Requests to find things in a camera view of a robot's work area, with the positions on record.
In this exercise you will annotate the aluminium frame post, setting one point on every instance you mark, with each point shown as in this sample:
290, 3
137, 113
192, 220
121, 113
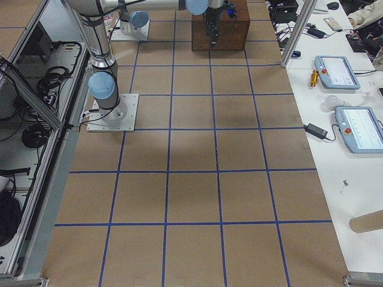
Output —
305, 13

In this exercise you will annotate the cardboard tube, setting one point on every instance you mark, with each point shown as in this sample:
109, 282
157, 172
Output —
365, 223

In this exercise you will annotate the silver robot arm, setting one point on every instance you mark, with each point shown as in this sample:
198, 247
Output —
89, 16
132, 21

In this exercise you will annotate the small blue connector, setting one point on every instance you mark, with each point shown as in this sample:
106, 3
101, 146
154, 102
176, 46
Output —
296, 54

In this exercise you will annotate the black power brick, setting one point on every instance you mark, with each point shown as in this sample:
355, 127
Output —
315, 131

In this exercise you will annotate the teach pendant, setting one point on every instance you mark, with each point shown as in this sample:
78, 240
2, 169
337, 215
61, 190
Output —
336, 72
360, 129

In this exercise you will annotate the lower teach pendant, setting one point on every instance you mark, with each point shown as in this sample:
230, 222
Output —
360, 129

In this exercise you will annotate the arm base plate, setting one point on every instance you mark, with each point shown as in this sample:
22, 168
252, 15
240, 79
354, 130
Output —
138, 35
122, 118

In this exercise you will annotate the gold cylindrical tool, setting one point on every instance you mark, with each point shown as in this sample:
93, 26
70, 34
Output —
314, 78

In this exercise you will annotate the upper teach pendant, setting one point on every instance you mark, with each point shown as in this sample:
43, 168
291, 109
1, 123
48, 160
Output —
336, 72

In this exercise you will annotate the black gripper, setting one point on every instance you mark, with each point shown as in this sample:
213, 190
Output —
210, 15

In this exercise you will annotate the white light bulb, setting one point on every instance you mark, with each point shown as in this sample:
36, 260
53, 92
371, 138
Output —
331, 103

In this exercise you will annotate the dark wooden drawer cabinet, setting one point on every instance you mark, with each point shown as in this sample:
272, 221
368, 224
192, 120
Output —
234, 26

